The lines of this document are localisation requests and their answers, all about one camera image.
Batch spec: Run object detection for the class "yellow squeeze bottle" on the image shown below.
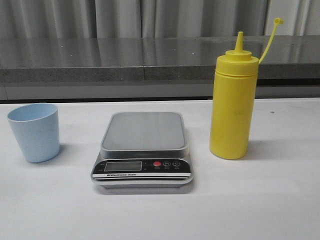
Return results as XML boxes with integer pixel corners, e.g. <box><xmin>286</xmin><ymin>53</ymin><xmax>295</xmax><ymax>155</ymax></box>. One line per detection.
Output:
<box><xmin>209</xmin><ymin>17</ymin><xmax>284</xmax><ymax>160</ymax></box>

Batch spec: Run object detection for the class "light blue plastic cup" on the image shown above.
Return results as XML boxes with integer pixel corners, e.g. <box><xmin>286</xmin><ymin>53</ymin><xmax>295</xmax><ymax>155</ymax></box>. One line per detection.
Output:
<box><xmin>7</xmin><ymin>103</ymin><xmax>60</xmax><ymax>163</ymax></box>

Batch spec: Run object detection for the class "silver digital kitchen scale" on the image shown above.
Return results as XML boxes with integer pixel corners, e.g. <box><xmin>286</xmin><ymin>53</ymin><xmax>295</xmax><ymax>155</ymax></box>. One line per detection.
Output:
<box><xmin>90</xmin><ymin>112</ymin><xmax>194</xmax><ymax>189</ymax></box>

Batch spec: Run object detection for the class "grey pleated curtain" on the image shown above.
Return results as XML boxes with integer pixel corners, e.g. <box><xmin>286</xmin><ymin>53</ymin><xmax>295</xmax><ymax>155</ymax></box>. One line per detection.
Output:
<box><xmin>0</xmin><ymin>0</ymin><xmax>320</xmax><ymax>39</ymax></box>

